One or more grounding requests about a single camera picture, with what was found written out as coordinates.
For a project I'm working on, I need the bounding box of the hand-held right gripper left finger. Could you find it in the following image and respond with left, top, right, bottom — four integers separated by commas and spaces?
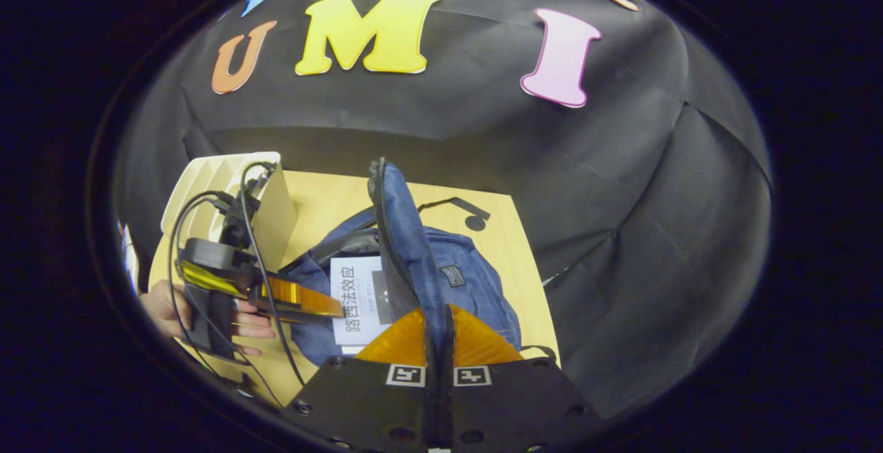
290, 307, 440, 453

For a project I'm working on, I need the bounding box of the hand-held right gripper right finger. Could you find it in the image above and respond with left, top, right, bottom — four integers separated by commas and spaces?
439, 303, 601, 453

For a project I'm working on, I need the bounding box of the white paperback book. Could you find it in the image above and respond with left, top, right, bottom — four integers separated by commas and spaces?
331, 255, 395, 354

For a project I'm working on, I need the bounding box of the white bookshelf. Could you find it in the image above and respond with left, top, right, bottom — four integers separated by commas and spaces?
161, 152, 299, 276

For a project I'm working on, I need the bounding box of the blue schoolbag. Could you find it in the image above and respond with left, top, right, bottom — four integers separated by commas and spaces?
279, 158, 557, 371

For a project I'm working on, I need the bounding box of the white panel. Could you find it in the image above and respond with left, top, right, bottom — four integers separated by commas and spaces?
117, 222, 141, 295

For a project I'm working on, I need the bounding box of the black backdrop cloth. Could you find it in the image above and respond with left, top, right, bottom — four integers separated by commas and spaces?
114, 0, 773, 419

